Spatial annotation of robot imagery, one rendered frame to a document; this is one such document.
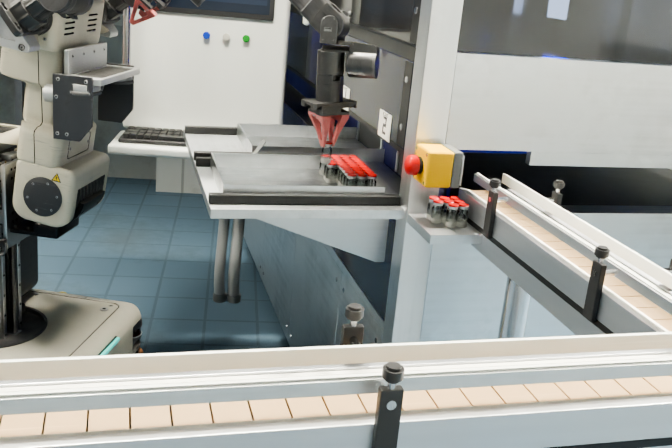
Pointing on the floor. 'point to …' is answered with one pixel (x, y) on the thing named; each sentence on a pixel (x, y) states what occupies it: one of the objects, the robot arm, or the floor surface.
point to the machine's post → (425, 131)
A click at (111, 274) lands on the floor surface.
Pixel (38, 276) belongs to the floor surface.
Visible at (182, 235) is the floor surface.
